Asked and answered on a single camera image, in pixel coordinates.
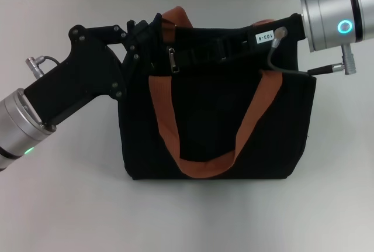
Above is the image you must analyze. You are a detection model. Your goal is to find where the left gripper cable with connector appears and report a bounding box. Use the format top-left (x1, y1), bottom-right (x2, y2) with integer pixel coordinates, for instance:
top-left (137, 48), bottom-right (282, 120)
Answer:
top-left (25, 55), bottom-right (61, 75)

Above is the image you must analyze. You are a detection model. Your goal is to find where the silver zipper pull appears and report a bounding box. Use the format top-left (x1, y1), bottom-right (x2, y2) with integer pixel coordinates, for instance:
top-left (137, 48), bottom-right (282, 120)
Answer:
top-left (167, 46), bottom-right (181, 74)

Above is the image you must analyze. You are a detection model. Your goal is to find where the black bag with orange handles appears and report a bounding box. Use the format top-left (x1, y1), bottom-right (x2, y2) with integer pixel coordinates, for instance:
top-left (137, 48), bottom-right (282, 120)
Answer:
top-left (118, 5), bottom-right (318, 181)

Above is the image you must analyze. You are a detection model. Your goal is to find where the gripper cable with connector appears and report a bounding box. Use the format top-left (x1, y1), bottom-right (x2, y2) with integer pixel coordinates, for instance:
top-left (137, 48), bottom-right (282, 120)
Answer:
top-left (25, 55), bottom-right (61, 75)
top-left (268, 26), bottom-right (356, 77)

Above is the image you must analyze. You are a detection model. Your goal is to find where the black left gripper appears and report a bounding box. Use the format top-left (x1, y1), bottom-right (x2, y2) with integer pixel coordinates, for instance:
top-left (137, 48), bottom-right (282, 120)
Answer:
top-left (23, 19), bottom-right (153, 127)

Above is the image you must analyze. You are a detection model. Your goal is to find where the right gripper cable with connector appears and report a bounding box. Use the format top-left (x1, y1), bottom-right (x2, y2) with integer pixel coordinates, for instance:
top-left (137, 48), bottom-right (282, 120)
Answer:
top-left (268, 26), bottom-right (356, 77)

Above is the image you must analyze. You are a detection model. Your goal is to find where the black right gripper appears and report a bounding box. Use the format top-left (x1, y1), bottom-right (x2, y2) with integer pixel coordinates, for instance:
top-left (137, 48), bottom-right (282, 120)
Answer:
top-left (189, 13), bottom-right (307, 64)

